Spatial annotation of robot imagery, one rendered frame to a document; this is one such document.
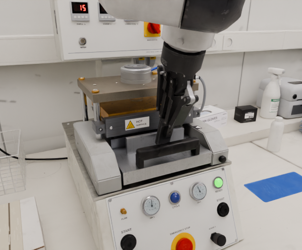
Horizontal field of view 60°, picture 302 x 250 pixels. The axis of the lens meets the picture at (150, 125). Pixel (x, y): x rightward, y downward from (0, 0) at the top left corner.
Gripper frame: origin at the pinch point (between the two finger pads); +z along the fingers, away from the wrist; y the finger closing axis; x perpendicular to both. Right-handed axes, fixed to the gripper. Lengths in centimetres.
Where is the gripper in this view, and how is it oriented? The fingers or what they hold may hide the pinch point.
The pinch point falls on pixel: (164, 132)
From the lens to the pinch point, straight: 58.1
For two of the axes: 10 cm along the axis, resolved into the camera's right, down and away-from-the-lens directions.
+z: -1.4, 7.6, 6.3
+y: 3.9, 6.3, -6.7
